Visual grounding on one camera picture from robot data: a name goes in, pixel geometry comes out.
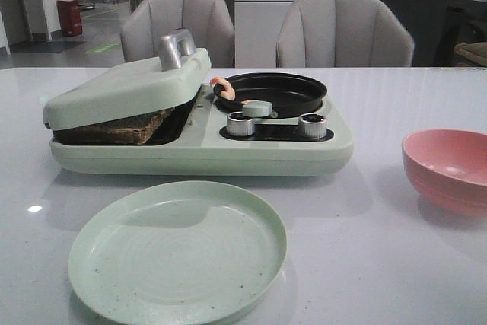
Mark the pink shrimp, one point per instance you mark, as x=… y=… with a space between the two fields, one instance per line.
x=227 y=91

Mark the mint green sandwich maker lid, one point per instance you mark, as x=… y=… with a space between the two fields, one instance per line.
x=127 y=90

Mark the pink bowl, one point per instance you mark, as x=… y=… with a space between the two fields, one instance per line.
x=448 y=168

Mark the mint green breakfast maker base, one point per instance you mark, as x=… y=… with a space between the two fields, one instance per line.
x=193 y=141

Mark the left silver control knob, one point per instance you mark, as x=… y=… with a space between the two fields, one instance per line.
x=239 y=125

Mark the silver control knob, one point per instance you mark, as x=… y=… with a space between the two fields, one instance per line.
x=312 y=126
x=239 y=125

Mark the black round frying pan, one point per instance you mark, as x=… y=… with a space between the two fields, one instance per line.
x=290 y=95

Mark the right silver control knob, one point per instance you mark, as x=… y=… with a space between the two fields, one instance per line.
x=312 y=126

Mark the mint green round plate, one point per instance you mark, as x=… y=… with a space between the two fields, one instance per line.
x=188 y=252

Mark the left grey upholstered chair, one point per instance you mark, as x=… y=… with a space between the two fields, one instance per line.
x=208 y=21

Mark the grey upholstered chair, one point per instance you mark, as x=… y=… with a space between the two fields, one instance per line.
x=342 y=33
x=208 y=21

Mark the right grey upholstered chair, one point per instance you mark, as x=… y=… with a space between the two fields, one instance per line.
x=342 y=33

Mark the white cabinet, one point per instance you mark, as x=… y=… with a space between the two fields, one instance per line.
x=257 y=25

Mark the red trash bin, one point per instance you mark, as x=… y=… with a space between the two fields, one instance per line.
x=69 y=17

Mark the dark grey counter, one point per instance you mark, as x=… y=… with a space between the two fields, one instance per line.
x=438 y=25

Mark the beige cushion at right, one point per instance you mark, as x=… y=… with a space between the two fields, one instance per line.
x=470 y=54

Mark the mint green pan handle knob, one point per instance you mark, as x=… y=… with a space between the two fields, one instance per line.
x=257 y=109

